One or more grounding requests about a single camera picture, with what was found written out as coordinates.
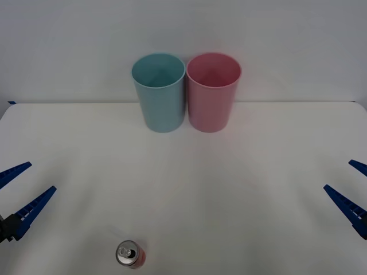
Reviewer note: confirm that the pink plastic bin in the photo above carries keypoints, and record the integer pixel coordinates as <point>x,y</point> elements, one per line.
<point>209,109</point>

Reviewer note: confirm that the red drink can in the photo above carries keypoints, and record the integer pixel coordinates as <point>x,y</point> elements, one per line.
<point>130,255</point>

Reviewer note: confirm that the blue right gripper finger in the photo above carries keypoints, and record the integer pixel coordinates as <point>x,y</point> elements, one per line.
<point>359,166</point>
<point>349,210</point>

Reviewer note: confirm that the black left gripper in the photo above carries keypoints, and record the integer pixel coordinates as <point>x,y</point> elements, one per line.
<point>3,229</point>

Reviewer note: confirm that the pale blue plastic bin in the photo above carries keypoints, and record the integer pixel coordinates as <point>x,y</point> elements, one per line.
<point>162,109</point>

